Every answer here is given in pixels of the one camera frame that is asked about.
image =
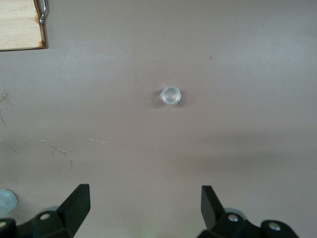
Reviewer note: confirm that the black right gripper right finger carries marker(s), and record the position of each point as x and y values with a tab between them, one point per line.
213	213

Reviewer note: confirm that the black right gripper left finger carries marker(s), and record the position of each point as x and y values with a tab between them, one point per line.
71	210

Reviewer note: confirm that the small clear measuring cup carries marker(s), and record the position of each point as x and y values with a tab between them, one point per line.
171	96

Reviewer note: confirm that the green sleeved glass bottle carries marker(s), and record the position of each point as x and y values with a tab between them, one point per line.
7	201

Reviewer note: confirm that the wooden cutting board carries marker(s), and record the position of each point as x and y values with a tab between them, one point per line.
17	27

